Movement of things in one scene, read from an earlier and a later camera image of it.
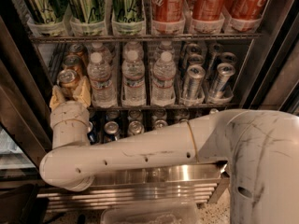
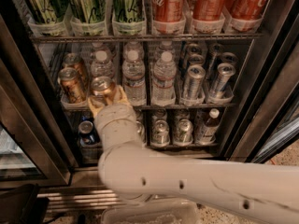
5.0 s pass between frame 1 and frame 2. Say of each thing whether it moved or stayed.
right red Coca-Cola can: stayed
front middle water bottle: stayed
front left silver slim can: stayed
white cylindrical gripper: moved
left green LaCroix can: stayed
